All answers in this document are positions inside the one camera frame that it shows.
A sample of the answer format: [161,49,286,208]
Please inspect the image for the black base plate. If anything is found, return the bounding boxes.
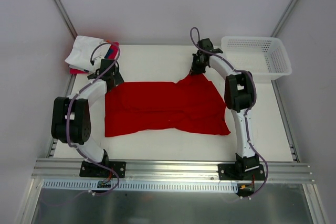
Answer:
[217,163,266,181]
[79,161,126,178]

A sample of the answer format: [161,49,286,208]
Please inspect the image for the white slotted cable duct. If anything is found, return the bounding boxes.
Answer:
[43,179,238,193]

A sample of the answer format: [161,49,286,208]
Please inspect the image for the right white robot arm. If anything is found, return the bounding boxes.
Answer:
[191,38,260,180]

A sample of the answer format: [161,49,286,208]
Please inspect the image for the blue folded t shirt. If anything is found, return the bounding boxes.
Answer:
[105,48,118,59]

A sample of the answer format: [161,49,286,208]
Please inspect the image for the white folded t shirt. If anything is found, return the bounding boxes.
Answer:
[65,36,110,72]

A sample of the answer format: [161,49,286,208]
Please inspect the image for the red t shirt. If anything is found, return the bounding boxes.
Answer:
[104,74,230,137]

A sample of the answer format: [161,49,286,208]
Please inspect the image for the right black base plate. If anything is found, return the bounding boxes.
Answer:
[217,163,266,181]

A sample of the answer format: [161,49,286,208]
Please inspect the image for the aluminium mounting rail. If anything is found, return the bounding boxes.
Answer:
[31,158,317,184]

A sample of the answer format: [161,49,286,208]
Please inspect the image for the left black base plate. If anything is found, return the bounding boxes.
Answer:
[79,161,126,178]

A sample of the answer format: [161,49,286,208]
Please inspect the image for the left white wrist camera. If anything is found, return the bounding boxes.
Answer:
[92,56,104,65]

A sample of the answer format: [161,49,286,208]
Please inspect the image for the white plastic basket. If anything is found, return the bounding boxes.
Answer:
[221,36,292,83]

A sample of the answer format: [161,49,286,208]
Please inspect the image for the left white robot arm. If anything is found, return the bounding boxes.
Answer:
[51,59,119,177]

